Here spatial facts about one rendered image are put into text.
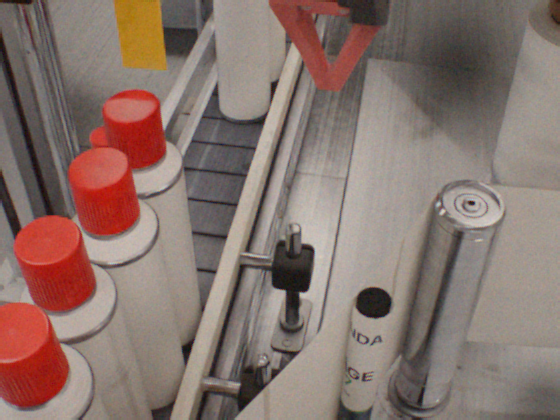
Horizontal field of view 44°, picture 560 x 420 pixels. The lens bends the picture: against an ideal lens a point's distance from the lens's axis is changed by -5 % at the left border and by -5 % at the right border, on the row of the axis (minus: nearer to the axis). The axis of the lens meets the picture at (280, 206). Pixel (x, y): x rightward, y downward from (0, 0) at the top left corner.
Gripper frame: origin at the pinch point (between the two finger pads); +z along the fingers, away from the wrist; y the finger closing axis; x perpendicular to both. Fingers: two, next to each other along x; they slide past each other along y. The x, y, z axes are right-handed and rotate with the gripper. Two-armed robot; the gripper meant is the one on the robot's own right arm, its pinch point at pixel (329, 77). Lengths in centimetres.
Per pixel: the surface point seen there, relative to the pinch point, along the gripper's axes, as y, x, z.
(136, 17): -0.9, 11.8, -3.7
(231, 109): 17.7, 11.4, 16.7
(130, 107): -7.3, 10.1, -1.7
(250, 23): 17.8, 9.2, 6.9
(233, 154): 13.1, 10.1, 18.4
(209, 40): 19.5, 13.7, 10.1
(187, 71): 14.0, 14.2, 10.2
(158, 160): -7.7, 8.7, 1.6
